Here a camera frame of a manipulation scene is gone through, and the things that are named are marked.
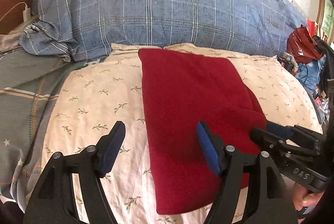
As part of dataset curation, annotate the grey plaid bedsheet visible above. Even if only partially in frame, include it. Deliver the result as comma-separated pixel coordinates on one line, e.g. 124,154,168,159
1,33,106,211

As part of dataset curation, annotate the red plastic bag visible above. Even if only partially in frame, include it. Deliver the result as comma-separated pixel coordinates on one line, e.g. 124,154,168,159
286,25,323,64

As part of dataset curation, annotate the red knit garment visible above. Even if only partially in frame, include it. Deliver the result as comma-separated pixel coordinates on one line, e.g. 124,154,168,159
138,49,266,214

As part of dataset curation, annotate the person's right hand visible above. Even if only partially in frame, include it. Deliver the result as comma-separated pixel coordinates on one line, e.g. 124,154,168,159
292,183,324,211

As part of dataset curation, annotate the bamboo painting wooden frame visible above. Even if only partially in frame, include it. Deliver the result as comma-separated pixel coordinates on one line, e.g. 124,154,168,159
316,0,333,45

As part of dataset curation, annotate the blue cloth pile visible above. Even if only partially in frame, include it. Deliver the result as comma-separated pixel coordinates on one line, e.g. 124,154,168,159
295,56,326,94

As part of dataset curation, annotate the blue plaid pillow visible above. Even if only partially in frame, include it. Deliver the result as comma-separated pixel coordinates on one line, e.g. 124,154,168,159
19,0,306,62

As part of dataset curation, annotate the cream leaf-print pillow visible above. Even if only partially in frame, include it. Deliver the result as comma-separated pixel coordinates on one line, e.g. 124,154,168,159
42,44,322,223

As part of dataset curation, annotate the black bag with straps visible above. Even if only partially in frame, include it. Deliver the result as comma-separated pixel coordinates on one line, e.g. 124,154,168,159
312,35,333,124

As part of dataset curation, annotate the white charger with cable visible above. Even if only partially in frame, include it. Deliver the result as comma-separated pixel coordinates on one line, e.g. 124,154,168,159
1,2,31,22

